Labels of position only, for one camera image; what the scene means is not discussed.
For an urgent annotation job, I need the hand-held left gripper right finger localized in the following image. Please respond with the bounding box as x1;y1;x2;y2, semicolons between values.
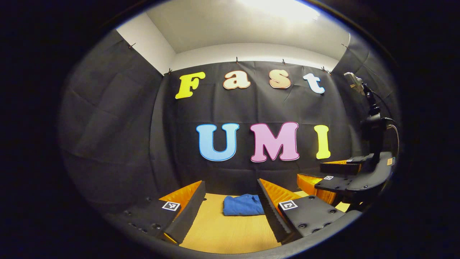
257;178;345;243

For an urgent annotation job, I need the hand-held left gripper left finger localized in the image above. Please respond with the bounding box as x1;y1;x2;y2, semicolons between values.
108;180;207;245

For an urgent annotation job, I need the blue corduroy button shirt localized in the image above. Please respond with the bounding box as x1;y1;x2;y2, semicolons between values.
223;194;266;216

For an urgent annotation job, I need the row of small cloth clips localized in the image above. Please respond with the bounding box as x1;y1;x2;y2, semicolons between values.
129;42;349;74

